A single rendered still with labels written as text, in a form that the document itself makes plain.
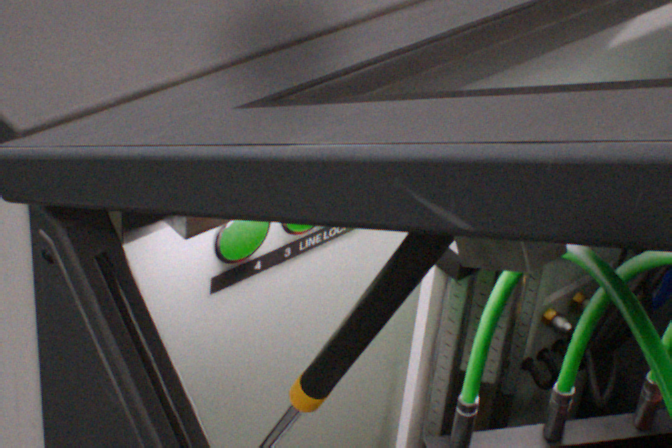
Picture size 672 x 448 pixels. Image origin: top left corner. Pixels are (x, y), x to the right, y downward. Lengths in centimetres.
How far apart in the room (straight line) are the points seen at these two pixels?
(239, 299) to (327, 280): 9
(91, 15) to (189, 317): 23
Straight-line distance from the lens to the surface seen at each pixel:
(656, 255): 106
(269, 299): 103
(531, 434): 124
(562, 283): 136
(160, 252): 93
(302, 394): 72
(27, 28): 97
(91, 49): 94
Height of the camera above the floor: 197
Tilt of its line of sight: 36 degrees down
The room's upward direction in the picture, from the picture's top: 6 degrees clockwise
